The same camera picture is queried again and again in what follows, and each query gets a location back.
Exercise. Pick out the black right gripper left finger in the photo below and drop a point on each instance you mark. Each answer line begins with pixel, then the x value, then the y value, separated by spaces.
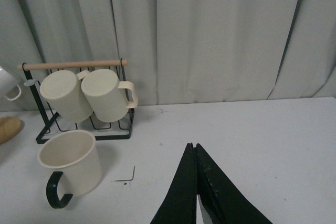
pixel 179 204

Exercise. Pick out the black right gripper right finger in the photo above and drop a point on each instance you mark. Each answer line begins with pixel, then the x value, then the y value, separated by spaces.
pixel 220 200

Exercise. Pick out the cream mug with black handle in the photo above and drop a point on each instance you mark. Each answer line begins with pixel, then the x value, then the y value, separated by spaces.
pixel 74 163

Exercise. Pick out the cream ribbed mug right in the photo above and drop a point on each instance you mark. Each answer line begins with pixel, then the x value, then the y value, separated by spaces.
pixel 109 97

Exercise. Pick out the cream ribbed mug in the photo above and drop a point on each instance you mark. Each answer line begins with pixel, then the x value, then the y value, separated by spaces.
pixel 109 97
pixel 62 90

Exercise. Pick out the cream ribbed mug left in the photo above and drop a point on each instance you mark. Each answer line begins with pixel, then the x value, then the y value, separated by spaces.
pixel 62 90

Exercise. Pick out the grey curtain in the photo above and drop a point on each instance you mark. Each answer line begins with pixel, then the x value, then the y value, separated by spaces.
pixel 184 51

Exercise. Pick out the wooden mug tree stand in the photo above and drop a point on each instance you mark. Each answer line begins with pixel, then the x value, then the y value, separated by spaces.
pixel 10 126

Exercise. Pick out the white hanging mug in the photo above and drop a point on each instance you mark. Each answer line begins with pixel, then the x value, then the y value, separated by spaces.
pixel 8 83

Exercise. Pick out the black wire mug rack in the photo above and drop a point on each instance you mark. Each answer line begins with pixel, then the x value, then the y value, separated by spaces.
pixel 54 123

